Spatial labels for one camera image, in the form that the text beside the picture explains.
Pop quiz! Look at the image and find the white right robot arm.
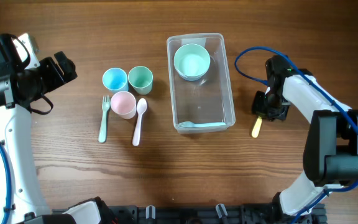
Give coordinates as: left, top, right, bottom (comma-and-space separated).
252, 55, 358, 220

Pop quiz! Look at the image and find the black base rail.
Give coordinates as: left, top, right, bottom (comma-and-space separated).
51, 203, 328, 224

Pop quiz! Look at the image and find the green plastic bowl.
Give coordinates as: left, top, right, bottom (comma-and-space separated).
173, 44, 211, 77

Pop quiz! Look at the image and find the green plastic cup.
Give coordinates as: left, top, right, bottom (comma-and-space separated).
128, 66, 154, 95

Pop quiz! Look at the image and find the light blue plastic fork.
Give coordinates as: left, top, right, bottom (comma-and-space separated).
177, 121, 226, 128

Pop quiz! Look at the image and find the green plastic fork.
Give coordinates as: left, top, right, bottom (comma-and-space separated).
98, 95, 110, 143

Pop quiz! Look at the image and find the clear plastic container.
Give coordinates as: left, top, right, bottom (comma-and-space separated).
167, 33, 236, 134

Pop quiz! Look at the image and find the pink plastic spoon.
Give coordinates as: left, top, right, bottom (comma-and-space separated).
132, 98, 147, 146

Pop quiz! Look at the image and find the yellow plastic fork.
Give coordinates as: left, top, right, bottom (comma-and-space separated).
251, 116, 263, 138

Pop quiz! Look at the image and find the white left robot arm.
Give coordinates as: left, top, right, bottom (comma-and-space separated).
0, 33, 77, 223

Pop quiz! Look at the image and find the blue plastic cup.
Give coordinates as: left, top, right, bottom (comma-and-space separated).
103, 68, 129, 94

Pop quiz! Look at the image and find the pink plastic cup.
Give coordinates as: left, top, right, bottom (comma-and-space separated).
111, 91, 136, 119

